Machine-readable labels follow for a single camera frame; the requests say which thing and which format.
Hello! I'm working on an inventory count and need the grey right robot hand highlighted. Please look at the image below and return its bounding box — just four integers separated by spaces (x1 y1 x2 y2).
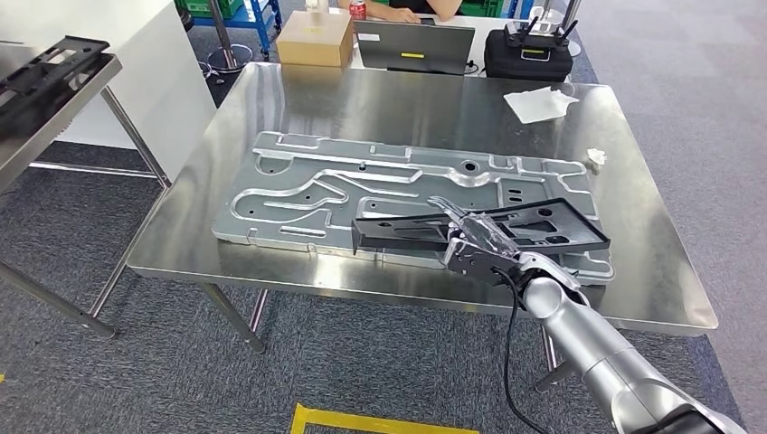
427 196 521 259

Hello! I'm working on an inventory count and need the long black plastic part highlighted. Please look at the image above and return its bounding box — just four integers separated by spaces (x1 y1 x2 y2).
351 197 611 258

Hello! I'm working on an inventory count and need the stainless steel workbench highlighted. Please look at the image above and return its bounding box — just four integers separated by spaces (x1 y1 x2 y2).
127 61 719 395

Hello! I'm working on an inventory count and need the black plastic part stack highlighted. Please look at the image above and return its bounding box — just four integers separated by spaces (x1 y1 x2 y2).
0 35 112 142

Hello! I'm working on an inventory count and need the person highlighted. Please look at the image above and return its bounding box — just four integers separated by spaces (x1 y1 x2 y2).
338 0 466 25

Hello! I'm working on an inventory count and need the grey laptop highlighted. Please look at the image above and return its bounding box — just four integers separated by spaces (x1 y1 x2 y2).
353 19 477 76

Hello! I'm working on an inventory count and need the green plastic crate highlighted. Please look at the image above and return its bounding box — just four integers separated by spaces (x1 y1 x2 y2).
461 0 506 17
176 0 244 18

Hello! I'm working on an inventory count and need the brown cardboard box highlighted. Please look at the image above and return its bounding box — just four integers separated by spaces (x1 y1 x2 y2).
275 8 355 68

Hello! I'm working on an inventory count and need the black carry case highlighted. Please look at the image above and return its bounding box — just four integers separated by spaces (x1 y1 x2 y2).
483 28 574 83

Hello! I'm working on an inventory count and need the black remote controller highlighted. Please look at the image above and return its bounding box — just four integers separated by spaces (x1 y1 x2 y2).
503 16 580 62

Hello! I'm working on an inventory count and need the white tissue paper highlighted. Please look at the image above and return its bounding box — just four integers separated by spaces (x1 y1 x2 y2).
503 85 581 125

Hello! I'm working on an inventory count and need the stamped grey metal panel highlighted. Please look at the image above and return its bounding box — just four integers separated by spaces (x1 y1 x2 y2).
211 130 617 286

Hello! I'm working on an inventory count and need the stainless steel side table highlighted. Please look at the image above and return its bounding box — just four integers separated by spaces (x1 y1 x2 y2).
0 35 172 340

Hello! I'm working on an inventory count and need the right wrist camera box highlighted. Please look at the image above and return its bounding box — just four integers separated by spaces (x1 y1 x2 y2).
441 236 524 288

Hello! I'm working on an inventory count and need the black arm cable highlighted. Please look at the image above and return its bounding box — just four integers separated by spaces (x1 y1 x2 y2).
491 268 549 434

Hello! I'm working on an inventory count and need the chrome stanchion post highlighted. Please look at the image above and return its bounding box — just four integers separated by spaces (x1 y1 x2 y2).
560 0 583 58
206 0 254 74

